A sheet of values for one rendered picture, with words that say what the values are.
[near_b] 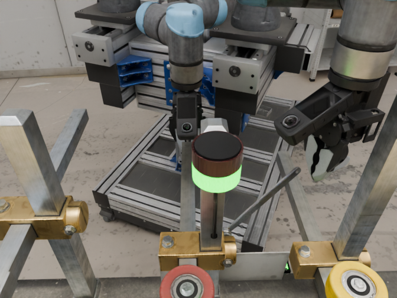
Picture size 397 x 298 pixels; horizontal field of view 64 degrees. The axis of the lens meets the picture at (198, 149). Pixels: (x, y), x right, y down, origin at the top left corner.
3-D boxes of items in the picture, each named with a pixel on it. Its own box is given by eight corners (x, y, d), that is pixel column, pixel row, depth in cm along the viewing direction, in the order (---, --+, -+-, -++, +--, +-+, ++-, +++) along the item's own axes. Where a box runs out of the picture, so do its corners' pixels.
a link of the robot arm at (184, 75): (204, 67, 67) (165, 67, 67) (204, 87, 70) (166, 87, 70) (202, 52, 73) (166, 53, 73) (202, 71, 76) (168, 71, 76)
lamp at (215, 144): (194, 237, 53) (192, 129, 39) (228, 236, 53) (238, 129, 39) (195, 269, 48) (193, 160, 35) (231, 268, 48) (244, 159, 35)
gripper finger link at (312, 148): (335, 173, 61) (349, 133, 55) (309, 181, 59) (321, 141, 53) (324, 163, 63) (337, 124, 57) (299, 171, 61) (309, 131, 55)
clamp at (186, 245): (162, 248, 61) (160, 231, 58) (232, 246, 62) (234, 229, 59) (160, 275, 57) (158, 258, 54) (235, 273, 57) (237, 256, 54)
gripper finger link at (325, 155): (346, 184, 58) (363, 144, 53) (319, 193, 57) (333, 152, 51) (335, 173, 61) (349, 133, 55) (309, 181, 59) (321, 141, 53)
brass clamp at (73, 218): (12, 213, 55) (1, 193, 52) (91, 212, 55) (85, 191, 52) (-4, 244, 50) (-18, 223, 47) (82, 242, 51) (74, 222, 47)
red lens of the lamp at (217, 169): (191, 145, 41) (191, 130, 39) (238, 144, 41) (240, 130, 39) (192, 177, 36) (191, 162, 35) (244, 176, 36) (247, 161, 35)
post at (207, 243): (199, 296, 72) (200, 114, 42) (215, 295, 72) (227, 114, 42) (199, 312, 69) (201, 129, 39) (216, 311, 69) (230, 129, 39)
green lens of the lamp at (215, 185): (191, 159, 42) (191, 146, 41) (237, 159, 42) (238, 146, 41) (192, 193, 38) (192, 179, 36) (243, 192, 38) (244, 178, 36)
